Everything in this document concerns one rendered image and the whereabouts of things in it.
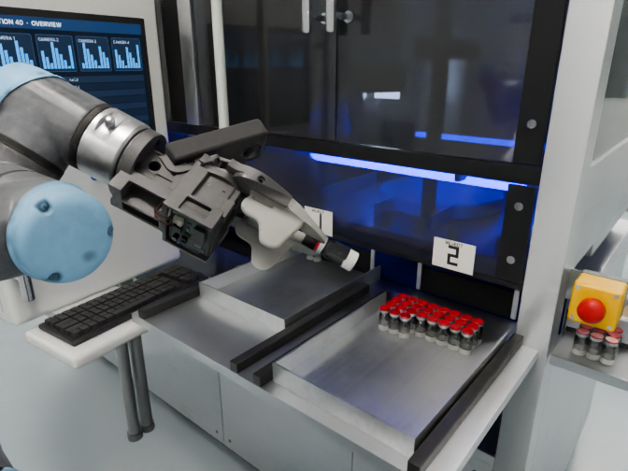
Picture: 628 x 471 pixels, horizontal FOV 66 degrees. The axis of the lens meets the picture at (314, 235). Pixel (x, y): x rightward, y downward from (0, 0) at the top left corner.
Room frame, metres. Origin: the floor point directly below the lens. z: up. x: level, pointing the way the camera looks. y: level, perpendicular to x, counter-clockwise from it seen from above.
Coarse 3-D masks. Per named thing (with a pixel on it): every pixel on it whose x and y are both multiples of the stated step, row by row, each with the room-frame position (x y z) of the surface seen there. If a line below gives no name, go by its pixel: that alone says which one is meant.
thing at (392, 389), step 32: (352, 320) 0.83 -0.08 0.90; (288, 352) 0.69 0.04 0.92; (320, 352) 0.74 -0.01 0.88; (352, 352) 0.74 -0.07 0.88; (384, 352) 0.74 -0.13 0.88; (416, 352) 0.74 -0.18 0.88; (448, 352) 0.74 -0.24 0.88; (480, 352) 0.74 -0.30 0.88; (288, 384) 0.64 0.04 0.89; (320, 384) 0.65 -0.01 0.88; (352, 384) 0.65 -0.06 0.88; (384, 384) 0.65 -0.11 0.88; (416, 384) 0.65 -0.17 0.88; (448, 384) 0.65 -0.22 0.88; (352, 416) 0.56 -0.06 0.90; (384, 416) 0.58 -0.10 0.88; (416, 416) 0.58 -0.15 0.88; (416, 448) 0.50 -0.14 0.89
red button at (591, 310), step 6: (582, 300) 0.71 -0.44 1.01; (588, 300) 0.69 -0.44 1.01; (594, 300) 0.69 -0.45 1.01; (582, 306) 0.69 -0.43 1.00; (588, 306) 0.69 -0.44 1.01; (594, 306) 0.68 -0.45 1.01; (600, 306) 0.68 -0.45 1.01; (582, 312) 0.69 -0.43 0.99; (588, 312) 0.68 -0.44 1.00; (594, 312) 0.68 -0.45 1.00; (600, 312) 0.68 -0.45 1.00; (606, 312) 0.69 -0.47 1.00; (582, 318) 0.69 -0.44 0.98; (588, 318) 0.68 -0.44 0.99; (594, 318) 0.68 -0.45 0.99; (600, 318) 0.67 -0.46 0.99
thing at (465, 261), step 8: (440, 240) 0.89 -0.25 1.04; (448, 240) 0.88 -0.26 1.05; (440, 248) 0.89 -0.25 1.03; (448, 248) 0.88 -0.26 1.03; (464, 248) 0.85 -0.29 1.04; (472, 248) 0.85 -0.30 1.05; (440, 256) 0.89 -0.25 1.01; (464, 256) 0.85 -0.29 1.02; (472, 256) 0.84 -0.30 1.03; (440, 264) 0.88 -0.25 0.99; (448, 264) 0.87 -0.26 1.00; (464, 264) 0.85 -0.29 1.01; (472, 264) 0.84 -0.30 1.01; (464, 272) 0.85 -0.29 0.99; (472, 272) 0.84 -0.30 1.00
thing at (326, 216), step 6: (306, 210) 1.11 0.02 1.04; (312, 210) 1.10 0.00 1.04; (318, 210) 1.09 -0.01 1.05; (324, 210) 1.07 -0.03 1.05; (312, 216) 1.10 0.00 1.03; (318, 216) 1.09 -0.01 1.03; (324, 216) 1.07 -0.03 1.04; (330, 216) 1.06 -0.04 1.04; (318, 222) 1.09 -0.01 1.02; (324, 222) 1.07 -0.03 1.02; (330, 222) 1.06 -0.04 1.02; (324, 228) 1.07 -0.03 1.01; (330, 228) 1.06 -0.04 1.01; (324, 234) 1.07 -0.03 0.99; (330, 234) 1.06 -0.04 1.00
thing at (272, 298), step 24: (288, 264) 1.14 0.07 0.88; (312, 264) 1.14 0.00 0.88; (336, 264) 1.14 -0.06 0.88; (216, 288) 1.00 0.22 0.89; (240, 288) 1.01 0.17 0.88; (264, 288) 1.01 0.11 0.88; (288, 288) 1.01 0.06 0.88; (312, 288) 1.01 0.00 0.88; (336, 288) 1.01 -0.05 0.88; (240, 312) 0.88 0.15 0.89; (264, 312) 0.84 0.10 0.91; (288, 312) 0.89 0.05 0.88
